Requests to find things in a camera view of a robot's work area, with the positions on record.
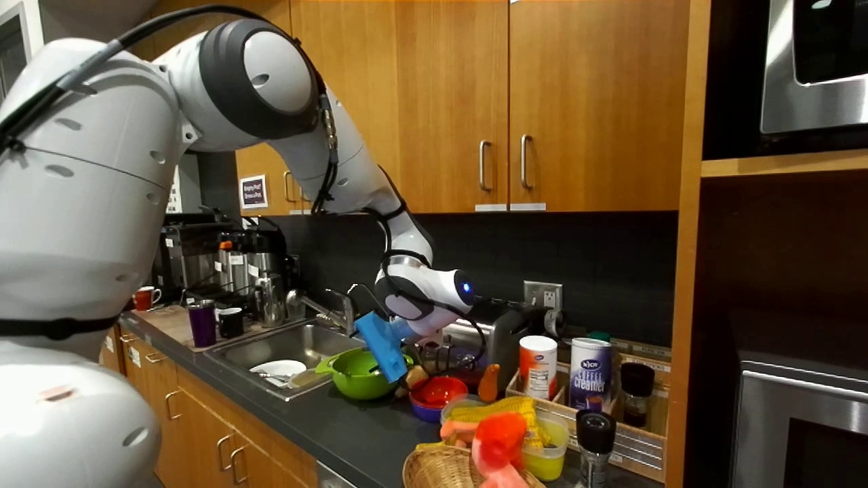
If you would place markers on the white and red canister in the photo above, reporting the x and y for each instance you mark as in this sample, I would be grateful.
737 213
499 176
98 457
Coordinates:
538 367

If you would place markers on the stainless steel sink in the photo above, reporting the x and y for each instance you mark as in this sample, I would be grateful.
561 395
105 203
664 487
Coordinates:
288 347

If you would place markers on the red mug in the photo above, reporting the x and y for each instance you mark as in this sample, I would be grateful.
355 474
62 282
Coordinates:
146 298

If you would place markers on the pink plush toy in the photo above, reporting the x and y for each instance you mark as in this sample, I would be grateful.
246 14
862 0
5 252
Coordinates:
505 477

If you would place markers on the steel microwave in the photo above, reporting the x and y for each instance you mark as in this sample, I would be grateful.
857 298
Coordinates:
815 64

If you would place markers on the blue and white canister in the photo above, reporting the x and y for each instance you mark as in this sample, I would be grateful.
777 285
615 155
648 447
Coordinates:
591 371

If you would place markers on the red plastic bowl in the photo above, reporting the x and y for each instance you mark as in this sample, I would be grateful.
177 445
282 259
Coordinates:
440 390

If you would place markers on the purple brew a pot sign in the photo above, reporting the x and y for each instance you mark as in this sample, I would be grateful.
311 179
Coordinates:
254 191

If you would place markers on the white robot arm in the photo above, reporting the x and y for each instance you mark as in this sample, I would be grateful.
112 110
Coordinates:
92 179

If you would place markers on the built-in steel appliance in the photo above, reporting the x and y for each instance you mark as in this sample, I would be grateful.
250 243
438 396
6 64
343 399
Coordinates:
804 424

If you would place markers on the yellow plastic cup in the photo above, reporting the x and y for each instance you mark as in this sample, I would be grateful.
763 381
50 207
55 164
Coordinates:
547 450

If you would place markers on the wall power outlet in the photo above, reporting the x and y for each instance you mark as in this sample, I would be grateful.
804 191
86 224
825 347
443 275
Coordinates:
543 301

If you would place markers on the shiny metal kettle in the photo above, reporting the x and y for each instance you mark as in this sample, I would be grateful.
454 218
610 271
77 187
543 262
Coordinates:
267 298

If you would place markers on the small tan brown toy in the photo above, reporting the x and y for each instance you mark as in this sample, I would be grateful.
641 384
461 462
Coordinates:
416 374

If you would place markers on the black lidded jar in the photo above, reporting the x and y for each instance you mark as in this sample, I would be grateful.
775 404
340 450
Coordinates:
637 395

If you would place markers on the wooden base cabinet door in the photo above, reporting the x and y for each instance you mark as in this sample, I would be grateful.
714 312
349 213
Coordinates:
208 424

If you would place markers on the tall wooden shelf unit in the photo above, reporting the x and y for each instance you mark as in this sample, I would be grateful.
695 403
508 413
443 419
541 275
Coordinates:
693 271

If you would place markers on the black top pepper grinder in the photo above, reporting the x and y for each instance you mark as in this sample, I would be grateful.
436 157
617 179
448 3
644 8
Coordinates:
596 443

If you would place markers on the white plate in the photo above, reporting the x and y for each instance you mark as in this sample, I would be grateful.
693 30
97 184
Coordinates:
279 370

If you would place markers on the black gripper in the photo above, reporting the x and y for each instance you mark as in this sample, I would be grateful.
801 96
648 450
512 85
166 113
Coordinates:
436 352

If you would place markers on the purple steel tumbler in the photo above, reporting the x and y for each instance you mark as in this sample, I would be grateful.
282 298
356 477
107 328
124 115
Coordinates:
203 324

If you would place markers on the metal sink faucet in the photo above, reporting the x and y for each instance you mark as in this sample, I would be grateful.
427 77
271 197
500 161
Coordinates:
334 306

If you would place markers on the orange plush toy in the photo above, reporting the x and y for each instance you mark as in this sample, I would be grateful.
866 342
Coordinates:
500 437

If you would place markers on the wooden condiment tray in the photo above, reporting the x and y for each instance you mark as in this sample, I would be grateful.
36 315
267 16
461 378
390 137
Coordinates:
648 447

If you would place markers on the orange carrot toy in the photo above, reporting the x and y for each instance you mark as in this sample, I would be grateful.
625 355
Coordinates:
490 384

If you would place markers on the wicker basket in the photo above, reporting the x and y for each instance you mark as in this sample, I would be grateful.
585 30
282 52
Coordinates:
438 466

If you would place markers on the green plastic bowl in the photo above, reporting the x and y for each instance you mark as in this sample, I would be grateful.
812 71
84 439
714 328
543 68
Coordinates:
356 378

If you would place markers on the blue plastic bowl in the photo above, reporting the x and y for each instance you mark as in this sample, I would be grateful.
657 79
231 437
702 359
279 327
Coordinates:
425 413

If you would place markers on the black mug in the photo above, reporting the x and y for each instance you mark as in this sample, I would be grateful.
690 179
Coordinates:
230 324

